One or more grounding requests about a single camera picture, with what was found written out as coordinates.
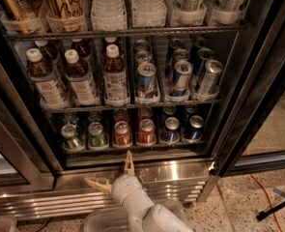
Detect blue can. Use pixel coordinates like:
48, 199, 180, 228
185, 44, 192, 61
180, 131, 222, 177
184, 115, 204, 141
160, 117, 180, 144

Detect clear plastic bin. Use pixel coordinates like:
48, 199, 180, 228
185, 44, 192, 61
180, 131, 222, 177
83, 200, 187, 232

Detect fridge glass door right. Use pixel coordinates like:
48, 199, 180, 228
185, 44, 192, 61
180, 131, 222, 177
207, 0, 285, 177

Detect blue can front right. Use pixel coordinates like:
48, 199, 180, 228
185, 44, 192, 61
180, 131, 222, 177
184, 115, 204, 141

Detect energy drink can lane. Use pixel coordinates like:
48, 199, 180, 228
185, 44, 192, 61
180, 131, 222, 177
164, 60, 193, 102
135, 63, 160, 104

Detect red can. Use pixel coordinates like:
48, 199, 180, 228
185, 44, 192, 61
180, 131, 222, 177
113, 121, 132, 148
137, 119, 156, 145

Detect energy drink can middle lane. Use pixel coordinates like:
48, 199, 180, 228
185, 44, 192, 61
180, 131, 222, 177
164, 60, 193, 102

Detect green can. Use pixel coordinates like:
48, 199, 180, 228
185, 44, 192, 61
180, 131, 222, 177
61, 124, 85, 152
88, 122, 108, 150

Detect water bottle top left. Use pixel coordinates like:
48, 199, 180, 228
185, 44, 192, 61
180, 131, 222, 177
91, 0, 128, 31

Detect water bottle top right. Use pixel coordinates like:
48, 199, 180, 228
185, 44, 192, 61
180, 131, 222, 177
131, 0, 167, 28

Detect energy drink can left lane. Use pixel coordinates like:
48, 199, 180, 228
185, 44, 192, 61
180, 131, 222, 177
135, 63, 160, 104

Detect red can front right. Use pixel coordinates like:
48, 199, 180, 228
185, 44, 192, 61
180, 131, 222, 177
137, 119, 156, 145

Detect stainless steel fridge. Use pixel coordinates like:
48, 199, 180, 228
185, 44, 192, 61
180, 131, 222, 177
0, 0, 285, 220

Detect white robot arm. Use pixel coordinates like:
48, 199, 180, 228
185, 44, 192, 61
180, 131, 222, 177
85, 151, 193, 232

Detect tea bottle front left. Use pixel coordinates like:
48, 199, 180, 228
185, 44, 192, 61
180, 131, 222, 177
26, 48, 70, 109

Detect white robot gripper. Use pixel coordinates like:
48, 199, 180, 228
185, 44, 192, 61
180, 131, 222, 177
85, 151, 155, 217

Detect tea bottle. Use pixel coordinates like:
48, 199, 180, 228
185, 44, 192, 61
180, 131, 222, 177
26, 48, 70, 109
65, 49, 100, 106
103, 44, 129, 106

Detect red can front left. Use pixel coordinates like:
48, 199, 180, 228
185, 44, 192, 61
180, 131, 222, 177
113, 121, 132, 148

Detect water bottle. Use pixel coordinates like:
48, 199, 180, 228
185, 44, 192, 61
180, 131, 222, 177
91, 0, 128, 31
131, 0, 167, 28

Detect black stand leg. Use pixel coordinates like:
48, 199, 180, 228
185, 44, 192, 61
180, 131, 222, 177
256, 201, 285, 221

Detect blue can front left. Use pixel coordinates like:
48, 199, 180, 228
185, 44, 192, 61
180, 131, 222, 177
160, 117, 180, 144

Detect tea bottle front right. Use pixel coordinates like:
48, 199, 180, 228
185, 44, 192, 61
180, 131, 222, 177
103, 44, 129, 106

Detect orange cable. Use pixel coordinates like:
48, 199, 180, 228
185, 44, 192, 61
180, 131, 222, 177
249, 173, 284, 232

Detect silver energy can right lane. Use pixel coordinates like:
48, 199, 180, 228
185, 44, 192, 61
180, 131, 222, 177
190, 59, 223, 102

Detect tea bottle front middle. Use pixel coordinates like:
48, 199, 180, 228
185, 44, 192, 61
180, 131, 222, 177
65, 49, 100, 106

